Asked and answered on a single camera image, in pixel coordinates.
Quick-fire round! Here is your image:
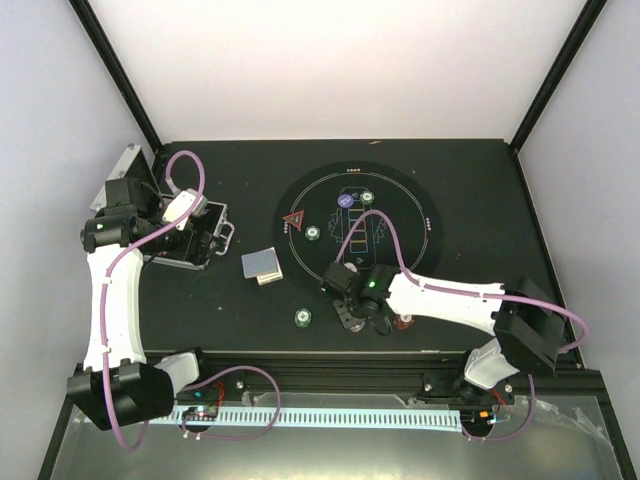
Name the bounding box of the base circuit board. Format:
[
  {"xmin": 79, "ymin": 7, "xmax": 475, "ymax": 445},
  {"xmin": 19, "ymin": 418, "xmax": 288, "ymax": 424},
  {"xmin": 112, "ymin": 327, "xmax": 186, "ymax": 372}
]
[
  {"xmin": 182, "ymin": 406, "xmax": 219, "ymax": 422},
  {"xmin": 460, "ymin": 410, "xmax": 511, "ymax": 425}
]

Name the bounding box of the red triangle marker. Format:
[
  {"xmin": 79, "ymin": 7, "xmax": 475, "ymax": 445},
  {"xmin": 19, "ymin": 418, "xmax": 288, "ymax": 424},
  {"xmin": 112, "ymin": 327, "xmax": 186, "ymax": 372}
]
[{"xmin": 282, "ymin": 210, "xmax": 304, "ymax": 231}]

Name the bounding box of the right base circuit board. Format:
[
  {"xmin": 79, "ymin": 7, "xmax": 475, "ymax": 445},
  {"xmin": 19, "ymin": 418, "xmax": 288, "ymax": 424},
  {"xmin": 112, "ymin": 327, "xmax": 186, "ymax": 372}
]
[{"xmin": 460, "ymin": 410, "xmax": 511, "ymax": 425}]

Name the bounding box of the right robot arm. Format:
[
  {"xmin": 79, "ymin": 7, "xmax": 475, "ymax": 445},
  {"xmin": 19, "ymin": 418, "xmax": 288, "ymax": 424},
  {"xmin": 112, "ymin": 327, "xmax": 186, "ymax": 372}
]
[{"xmin": 321, "ymin": 262, "xmax": 570, "ymax": 404}]

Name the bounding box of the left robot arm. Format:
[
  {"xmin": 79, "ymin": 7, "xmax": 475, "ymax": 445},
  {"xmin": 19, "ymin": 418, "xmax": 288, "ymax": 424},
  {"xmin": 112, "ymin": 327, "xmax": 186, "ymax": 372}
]
[{"xmin": 67, "ymin": 178, "xmax": 229, "ymax": 431}]

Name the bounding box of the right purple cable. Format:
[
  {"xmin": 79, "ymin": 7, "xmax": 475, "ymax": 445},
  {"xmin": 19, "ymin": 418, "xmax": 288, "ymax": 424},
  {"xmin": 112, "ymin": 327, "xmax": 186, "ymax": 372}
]
[{"xmin": 337, "ymin": 209, "xmax": 591, "ymax": 445}]

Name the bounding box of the left base circuit board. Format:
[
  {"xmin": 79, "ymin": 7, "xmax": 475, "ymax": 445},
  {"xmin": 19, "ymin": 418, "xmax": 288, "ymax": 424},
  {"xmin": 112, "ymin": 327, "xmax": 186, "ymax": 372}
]
[{"xmin": 182, "ymin": 406, "xmax": 219, "ymax": 422}]

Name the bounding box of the purple cable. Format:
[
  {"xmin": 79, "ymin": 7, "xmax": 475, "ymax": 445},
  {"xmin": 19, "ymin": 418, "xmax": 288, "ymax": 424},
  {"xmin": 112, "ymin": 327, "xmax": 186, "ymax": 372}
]
[
  {"xmin": 337, "ymin": 209, "xmax": 591, "ymax": 445},
  {"xmin": 99, "ymin": 150, "xmax": 280, "ymax": 452}
]

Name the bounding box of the round black poker mat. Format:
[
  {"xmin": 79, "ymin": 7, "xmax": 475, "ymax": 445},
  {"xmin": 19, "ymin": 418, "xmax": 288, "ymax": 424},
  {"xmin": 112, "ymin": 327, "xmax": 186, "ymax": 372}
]
[{"xmin": 273, "ymin": 162, "xmax": 444, "ymax": 297}]

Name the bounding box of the purple round button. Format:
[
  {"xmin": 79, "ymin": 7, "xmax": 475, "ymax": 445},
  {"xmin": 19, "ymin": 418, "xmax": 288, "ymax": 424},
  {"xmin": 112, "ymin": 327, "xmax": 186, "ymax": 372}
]
[{"xmin": 337, "ymin": 194, "xmax": 355, "ymax": 209}]

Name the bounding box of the green poker chip stack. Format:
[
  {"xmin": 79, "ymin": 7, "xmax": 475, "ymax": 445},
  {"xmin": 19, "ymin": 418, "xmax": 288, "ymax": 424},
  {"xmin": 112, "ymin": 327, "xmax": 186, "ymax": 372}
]
[{"xmin": 294, "ymin": 308, "xmax": 312, "ymax": 328}]

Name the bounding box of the black aluminium rail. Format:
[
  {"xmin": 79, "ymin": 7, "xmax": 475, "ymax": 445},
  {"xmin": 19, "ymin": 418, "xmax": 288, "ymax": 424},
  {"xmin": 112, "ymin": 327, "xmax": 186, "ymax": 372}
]
[{"xmin": 204, "ymin": 351, "xmax": 463, "ymax": 394}]

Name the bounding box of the white slotted cable duct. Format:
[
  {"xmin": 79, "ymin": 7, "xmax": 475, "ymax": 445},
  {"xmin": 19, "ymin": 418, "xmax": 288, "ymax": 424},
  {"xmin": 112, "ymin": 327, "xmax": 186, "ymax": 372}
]
[{"xmin": 157, "ymin": 406, "xmax": 462, "ymax": 433}]

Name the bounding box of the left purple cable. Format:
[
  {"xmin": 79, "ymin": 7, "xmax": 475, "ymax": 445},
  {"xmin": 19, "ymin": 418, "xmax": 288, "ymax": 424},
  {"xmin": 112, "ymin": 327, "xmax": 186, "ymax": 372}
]
[{"xmin": 99, "ymin": 150, "xmax": 280, "ymax": 452}]

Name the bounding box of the red brown poker chip stack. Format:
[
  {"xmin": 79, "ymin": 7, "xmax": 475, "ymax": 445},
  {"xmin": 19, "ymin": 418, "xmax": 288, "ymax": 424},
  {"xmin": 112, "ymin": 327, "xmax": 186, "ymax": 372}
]
[{"xmin": 394, "ymin": 315, "xmax": 415, "ymax": 330}]

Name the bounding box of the blue playing card deck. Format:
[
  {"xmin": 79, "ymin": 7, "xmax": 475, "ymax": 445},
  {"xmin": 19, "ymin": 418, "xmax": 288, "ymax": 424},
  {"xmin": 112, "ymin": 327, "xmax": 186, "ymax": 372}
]
[{"xmin": 241, "ymin": 248, "xmax": 279, "ymax": 279}]

